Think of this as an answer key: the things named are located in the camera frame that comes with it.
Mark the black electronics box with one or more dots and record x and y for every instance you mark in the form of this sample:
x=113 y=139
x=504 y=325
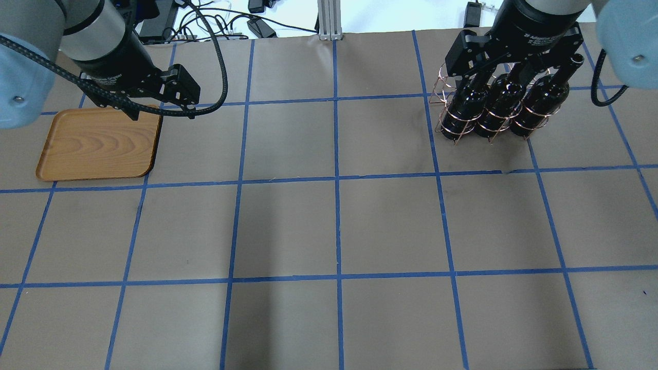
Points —
x=156 y=19

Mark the copper wire bottle basket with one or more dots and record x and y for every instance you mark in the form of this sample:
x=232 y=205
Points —
x=445 y=87

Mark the wooden tray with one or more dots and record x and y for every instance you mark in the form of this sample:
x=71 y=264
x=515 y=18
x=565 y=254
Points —
x=98 y=143

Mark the aluminium frame post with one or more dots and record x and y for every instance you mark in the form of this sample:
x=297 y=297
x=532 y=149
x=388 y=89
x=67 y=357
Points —
x=329 y=19

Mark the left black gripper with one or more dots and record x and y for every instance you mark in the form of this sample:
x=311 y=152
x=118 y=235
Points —
x=114 y=66

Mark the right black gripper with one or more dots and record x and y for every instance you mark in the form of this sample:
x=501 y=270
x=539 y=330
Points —
x=532 y=32

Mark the black power brick right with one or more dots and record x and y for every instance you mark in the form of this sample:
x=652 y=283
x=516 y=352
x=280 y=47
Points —
x=472 y=14

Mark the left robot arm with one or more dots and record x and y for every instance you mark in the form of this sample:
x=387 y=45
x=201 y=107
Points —
x=100 y=38

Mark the black power adapter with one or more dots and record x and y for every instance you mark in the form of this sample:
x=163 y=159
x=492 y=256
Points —
x=261 y=29

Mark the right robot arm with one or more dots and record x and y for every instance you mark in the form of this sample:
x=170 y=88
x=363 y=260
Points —
x=626 y=31

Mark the dark wine bottle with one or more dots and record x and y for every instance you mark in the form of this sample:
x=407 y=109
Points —
x=503 y=100
x=545 y=98
x=459 y=118

